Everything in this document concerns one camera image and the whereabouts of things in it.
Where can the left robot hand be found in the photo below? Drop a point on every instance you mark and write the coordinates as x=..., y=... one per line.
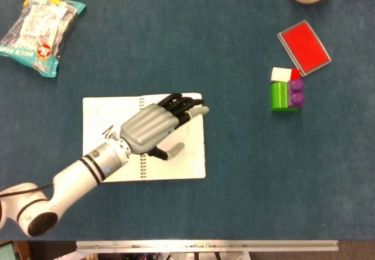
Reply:
x=146, y=128

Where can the tan spiral notebook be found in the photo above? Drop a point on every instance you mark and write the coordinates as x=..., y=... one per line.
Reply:
x=96, y=116

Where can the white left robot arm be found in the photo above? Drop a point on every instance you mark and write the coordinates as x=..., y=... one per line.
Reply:
x=73, y=175

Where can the green plastic toy block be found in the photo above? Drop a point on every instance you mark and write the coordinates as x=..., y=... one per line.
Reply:
x=278, y=97

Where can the white and red small block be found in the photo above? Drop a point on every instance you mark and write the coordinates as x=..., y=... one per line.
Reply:
x=279, y=74

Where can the purple toy block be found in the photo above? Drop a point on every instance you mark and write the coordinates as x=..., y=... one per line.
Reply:
x=296, y=96

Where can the blue felt table cover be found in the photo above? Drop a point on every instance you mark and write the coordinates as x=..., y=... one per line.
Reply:
x=234, y=184

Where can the teal snack bag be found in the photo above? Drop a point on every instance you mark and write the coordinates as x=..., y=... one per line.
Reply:
x=38, y=28

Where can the red ink stamp pad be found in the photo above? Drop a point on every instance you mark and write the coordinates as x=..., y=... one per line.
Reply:
x=304, y=47

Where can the green screen device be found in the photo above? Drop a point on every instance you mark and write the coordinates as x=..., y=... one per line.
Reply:
x=6, y=251

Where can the aluminium profile rail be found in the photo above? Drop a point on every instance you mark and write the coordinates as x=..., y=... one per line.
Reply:
x=205, y=246

